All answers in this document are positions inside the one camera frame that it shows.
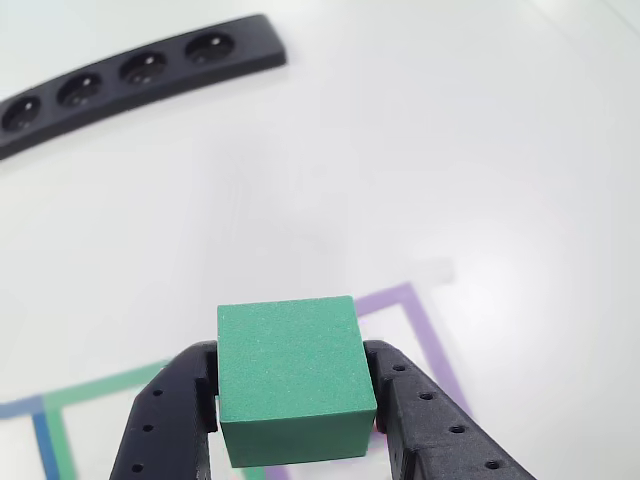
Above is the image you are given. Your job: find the green tape square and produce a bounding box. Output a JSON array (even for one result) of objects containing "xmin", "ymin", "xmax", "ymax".
[{"xmin": 42, "ymin": 358, "xmax": 175, "ymax": 480}]

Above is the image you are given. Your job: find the purple tape square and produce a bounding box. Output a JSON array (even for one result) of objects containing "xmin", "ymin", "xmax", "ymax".
[{"xmin": 263, "ymin": 281, "xmax": 475, "ymax": 480}]

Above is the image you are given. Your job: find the black power strip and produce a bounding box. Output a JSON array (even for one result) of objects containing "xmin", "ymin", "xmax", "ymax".
[{"xmin": 0, "ymin": 13, "xmax": 289, "ymax": 162}]

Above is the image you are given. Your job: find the green foam cube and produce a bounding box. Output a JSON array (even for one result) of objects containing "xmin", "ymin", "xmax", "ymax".
[{"xmin": 215, "ymin": 294, "xmax": 378, "ymax": 470}]

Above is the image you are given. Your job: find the blue tape square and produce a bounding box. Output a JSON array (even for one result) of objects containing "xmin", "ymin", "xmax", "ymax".
[{"xmin": 0, "ymin": 394, "xmax": 60, "ymax": 480}]

